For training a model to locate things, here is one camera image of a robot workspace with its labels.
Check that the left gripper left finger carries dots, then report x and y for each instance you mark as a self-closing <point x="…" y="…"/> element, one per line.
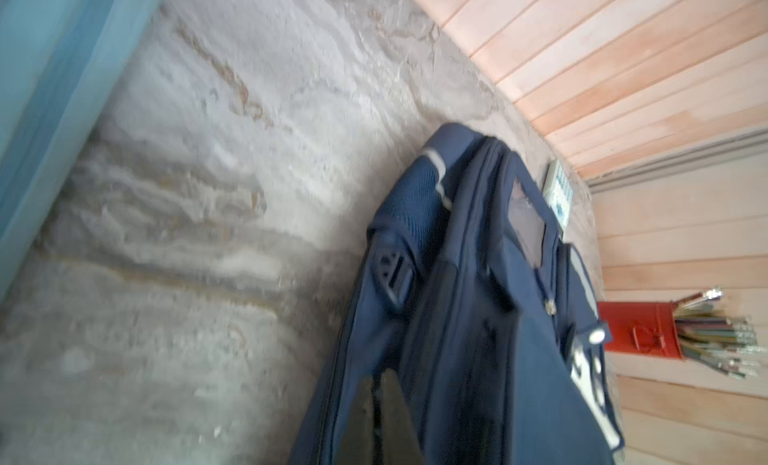
<point x="358" y="443"/>

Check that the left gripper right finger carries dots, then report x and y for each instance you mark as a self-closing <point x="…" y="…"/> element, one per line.
<point x="399" y="441"/>

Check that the navy blue student backpack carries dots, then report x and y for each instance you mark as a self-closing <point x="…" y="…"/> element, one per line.
<point x="468" y="292"/>

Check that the red pen holder cup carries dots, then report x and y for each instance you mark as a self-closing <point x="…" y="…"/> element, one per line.
<point x="642" y="328"/>

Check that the light green calculator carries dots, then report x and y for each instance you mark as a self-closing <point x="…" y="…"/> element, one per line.
<point x="558" y="193"/>

